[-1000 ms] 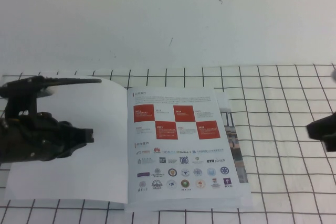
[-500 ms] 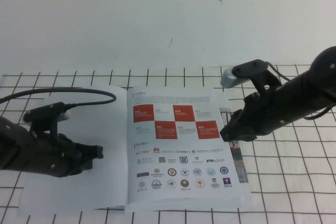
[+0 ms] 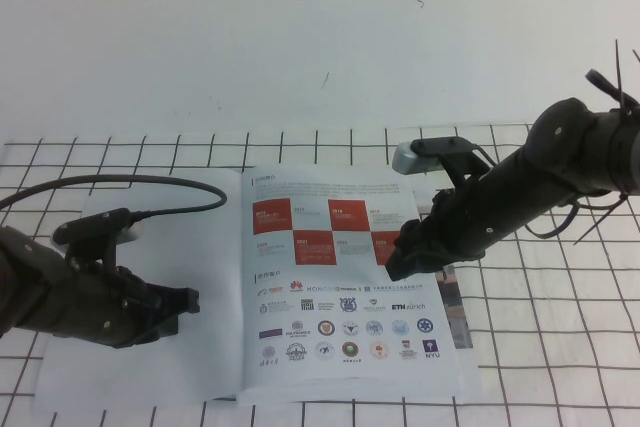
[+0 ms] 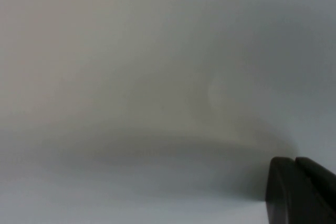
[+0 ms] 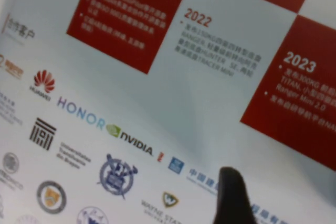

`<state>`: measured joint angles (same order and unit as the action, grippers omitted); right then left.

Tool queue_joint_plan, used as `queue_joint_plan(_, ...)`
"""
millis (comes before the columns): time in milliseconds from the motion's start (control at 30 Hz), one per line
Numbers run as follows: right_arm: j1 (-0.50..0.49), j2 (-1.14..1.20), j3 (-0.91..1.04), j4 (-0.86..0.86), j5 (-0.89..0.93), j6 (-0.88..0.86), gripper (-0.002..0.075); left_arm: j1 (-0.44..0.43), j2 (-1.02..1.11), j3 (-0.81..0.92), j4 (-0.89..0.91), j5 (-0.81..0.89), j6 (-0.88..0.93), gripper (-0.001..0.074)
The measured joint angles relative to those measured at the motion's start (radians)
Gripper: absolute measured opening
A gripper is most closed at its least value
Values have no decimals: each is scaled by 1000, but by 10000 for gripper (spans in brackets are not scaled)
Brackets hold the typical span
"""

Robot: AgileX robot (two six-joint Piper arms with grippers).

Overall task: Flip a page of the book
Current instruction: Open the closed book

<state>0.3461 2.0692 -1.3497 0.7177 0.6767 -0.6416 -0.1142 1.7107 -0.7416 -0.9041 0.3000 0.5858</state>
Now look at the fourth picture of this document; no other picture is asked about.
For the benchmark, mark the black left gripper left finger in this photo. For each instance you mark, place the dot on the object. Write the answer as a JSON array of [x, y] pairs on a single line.
[[286, 197]]

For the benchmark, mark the white printed brochure book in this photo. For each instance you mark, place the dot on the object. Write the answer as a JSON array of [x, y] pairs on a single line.
[[131, 77]]

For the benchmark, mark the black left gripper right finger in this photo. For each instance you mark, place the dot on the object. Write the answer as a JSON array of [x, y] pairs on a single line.
[[320, 176]]

